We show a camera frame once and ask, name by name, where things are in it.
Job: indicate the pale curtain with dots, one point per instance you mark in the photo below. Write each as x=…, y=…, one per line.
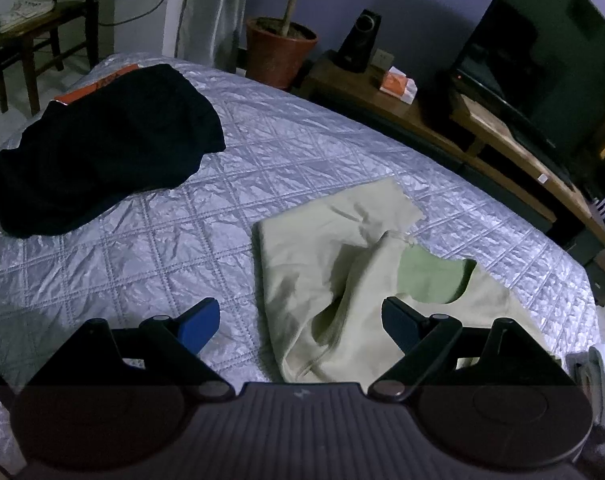
x=210, y=10

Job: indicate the silver quilted bedspread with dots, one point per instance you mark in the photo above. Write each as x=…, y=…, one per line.
x=282, y=150

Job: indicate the white cloth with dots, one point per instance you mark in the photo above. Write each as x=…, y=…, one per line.
x=602, y=380

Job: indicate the pale yellow garment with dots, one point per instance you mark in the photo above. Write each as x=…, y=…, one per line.
x=307, y=260

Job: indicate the black flat television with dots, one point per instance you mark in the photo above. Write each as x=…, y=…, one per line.
x=542, y=60

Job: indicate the wooden chair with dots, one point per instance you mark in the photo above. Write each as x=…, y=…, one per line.
x=42, y=25

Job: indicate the black garment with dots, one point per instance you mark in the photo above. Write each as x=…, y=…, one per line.
x=107, y=150

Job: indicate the black speaker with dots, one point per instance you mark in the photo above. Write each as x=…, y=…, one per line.
x=357, y=42

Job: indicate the orange and white tissue box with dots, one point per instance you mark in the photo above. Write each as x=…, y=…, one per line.
x=398, y=86

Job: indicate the white sneaker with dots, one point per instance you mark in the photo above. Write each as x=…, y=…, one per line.
x=25, y=12

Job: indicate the terracotta plant pot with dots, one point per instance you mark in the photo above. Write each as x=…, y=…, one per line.
x=280, y=60

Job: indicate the wooden television stand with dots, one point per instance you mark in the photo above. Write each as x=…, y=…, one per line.
x=432, y=125

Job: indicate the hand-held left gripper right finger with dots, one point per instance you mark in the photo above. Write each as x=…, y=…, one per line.
x=400, y=325

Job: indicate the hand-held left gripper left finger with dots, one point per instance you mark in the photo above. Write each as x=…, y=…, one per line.
x=203, y=324

